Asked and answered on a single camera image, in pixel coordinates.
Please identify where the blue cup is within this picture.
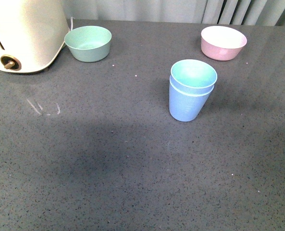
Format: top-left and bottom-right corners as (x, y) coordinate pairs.
(170, 59), (217, 94)
(169, 75), (214, 122)

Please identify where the green bowl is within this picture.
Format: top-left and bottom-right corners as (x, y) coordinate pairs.
(64, 26), (112, 63)

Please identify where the pink bowl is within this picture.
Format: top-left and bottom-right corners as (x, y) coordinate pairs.
(201, 26), (247, 61)

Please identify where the cream white toaster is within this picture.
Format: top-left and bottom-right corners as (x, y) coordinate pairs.
(0, 0), (69, 73)

